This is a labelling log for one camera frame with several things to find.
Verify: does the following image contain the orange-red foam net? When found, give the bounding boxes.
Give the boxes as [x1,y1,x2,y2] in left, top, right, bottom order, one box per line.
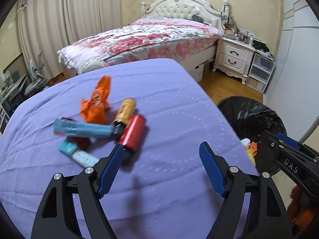
[287,186,315,231]

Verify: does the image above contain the yellow foam net bundle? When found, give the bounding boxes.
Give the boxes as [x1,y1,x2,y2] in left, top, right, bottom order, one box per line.
[246,148,256,166]

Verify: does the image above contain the teal white tube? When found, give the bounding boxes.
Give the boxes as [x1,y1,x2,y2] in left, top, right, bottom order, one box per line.
[58,139,99,168]

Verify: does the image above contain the blue wrapper packet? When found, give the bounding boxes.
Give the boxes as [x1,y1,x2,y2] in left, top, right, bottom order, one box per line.
[53,119,113,138]

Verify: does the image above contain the red label bottle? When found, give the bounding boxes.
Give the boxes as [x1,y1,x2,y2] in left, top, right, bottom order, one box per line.
[118,114,146,166]

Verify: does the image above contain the yellow label bottle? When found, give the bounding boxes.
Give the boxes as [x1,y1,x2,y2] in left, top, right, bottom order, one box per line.
[112,98,137,140]

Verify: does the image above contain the black trash bag bin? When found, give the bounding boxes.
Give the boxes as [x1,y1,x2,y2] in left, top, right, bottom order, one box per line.
[217,96,287,176]

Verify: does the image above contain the plastic drawer unit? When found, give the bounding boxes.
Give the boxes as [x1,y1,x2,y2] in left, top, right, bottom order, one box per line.
[246,50,276,94]

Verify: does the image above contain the purple bed cover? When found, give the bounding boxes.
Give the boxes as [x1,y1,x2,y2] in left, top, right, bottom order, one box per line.
[1,59,257,238]

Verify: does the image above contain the orange snack wrapper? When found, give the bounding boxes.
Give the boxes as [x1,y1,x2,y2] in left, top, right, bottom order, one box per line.
[80,75,111,125]

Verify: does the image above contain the white nightstand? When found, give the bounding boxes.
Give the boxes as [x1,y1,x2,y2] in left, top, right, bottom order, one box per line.
[213,37,256,85]

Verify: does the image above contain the grey desk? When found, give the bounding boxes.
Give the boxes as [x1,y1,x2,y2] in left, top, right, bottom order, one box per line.
[1,74,28,109]

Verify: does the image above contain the white storage box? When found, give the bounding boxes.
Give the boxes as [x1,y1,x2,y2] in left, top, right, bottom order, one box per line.
[188,63,204,83]

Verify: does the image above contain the grey desk chair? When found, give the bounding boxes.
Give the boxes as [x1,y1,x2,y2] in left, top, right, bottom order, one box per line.
[24,52,48,97]

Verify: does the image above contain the floral quilt bed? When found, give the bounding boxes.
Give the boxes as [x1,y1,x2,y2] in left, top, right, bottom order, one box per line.
[57,18,222,74]

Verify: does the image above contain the white tufted headboard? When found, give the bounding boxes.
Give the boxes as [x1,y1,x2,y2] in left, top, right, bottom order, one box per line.
[141,0,230,31]

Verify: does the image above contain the beige curtains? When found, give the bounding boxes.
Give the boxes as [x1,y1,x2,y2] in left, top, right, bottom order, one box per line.
[17,0,122,79]

